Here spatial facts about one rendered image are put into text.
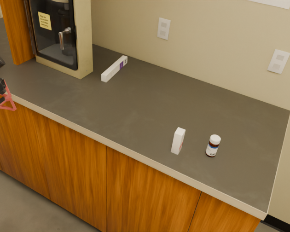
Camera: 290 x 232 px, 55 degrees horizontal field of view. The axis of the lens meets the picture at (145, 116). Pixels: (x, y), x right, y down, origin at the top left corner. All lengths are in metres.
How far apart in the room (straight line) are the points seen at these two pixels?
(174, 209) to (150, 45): 0.96
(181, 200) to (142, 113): 0.43
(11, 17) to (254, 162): 1.35
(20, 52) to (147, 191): 1.02
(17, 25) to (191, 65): 0.97
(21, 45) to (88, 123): 0.67
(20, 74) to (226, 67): 1.11
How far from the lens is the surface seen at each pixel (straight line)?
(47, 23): 1.55
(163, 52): 1.72
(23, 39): 1.73
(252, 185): 1.14
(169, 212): 1.35
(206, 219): 1.27
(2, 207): 2.23
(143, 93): 1.46
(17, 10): 1.67
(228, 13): 1.52
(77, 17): 1.42
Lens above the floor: 1.75
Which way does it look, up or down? 38 degrees down
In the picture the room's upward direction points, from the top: 6 degrees clockwise
